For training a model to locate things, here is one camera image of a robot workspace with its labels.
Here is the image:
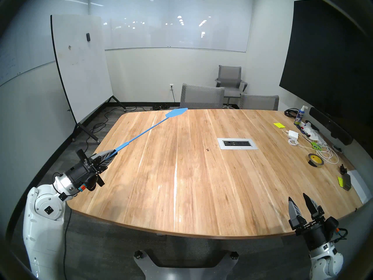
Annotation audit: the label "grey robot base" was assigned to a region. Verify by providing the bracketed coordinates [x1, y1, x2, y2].
[133, 249, 239, 280]

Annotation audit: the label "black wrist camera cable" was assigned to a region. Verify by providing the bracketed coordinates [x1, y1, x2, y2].
[52, 172, 77, 199]
[335, 227, 349, 243]

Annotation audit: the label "black video sound bar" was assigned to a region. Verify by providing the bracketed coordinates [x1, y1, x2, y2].
[309, 107, 354, 146]

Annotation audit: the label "blue plastic fly swatter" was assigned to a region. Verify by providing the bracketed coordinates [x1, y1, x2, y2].
[108, 108, 189, 160]

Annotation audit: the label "grey mesh office chair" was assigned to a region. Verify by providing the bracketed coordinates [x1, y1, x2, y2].
[240, 93, 279, 111]
[174, 83, 225, 110]

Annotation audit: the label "white mobile whiteboard on stand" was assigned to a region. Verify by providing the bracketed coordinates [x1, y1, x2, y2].
[50, 15, 127, 144]

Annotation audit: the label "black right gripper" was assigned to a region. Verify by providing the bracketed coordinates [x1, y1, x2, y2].
[288, 192, 332, 251]

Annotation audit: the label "green handled scissors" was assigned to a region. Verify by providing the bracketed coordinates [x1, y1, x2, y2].
[302, 135, 323, 151]

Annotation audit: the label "black left wrist camera cable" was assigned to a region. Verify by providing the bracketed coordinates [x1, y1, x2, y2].
[52, 172, 77, 199]

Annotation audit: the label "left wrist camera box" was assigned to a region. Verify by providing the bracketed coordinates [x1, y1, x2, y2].
[79, 177, 99, 193]

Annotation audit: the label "long black floor cable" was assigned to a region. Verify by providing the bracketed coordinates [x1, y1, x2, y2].
[63, 123, 105, 280]

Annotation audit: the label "white plastic bag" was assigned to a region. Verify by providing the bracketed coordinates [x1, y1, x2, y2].
[303, 123, 327, 144]

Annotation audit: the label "black looped floor cable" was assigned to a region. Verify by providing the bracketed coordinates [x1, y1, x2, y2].
[90, 106, 146, 134]

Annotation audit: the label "white charger cable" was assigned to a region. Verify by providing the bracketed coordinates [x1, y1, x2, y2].
[281, 129, 340, 165]

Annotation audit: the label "white paper sheet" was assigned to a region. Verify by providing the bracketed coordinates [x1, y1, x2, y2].
[347, 170, 373, 204]

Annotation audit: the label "silver table power outlet box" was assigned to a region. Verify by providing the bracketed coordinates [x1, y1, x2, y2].
[217, 138, 258, 150]

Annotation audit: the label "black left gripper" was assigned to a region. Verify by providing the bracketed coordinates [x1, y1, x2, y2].
[65, 149, 118, 188]

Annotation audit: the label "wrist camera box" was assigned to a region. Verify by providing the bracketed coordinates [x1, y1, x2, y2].
[326, 216, 341, 235]
[79, 177, 99, 193]

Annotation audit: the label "large black wall screen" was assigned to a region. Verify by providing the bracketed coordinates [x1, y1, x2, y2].
[279, 0, 373, 148]

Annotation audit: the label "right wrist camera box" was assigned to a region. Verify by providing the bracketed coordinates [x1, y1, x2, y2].
[326, 216, 341, 235]

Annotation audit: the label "black cable bundle with cord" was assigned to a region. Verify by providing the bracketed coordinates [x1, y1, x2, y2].
[150, 88, 176, 111]

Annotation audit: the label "whiteboard cleaner spray bottle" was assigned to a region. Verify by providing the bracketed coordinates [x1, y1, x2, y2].
[294, 105, 308, 126]

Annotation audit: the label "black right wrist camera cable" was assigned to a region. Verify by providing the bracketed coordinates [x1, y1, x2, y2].
[335, 227, 349, 243]

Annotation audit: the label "wide glass wall whiteboard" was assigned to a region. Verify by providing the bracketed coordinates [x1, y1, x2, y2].
[89, 0, 254, 53]

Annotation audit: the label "brown packing tape roll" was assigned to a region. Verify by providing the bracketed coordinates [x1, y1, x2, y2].
[308, 153, 324, 168]

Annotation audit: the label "grey office chair with armrests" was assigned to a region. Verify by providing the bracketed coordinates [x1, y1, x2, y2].
[215, 65, 248, 109]

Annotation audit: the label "glass wall whiteboard with writing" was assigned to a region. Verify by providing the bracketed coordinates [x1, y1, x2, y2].
[0, 0, 89, 87]

